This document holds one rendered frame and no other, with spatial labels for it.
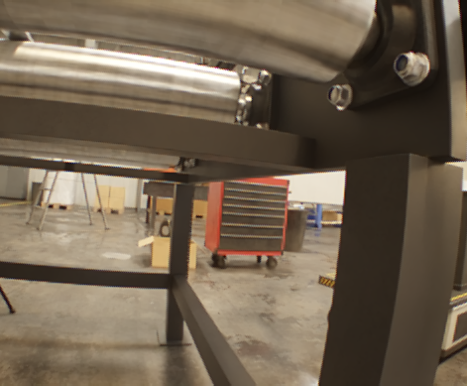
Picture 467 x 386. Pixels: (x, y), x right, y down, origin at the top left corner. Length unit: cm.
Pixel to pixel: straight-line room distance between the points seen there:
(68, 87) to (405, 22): 41
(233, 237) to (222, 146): 266
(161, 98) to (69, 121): 17
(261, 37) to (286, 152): 18
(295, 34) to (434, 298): 23
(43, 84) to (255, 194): 269
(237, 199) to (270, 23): 278
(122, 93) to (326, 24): 32
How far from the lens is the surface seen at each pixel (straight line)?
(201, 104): 47
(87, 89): 47
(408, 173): 24
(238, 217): 297
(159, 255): 293
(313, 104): 41
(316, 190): 544
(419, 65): 26
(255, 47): 22
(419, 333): 28
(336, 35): 23
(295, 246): 454
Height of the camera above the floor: 70
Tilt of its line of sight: 1 degrees up
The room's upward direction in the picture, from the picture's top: 5 degrees clockwise
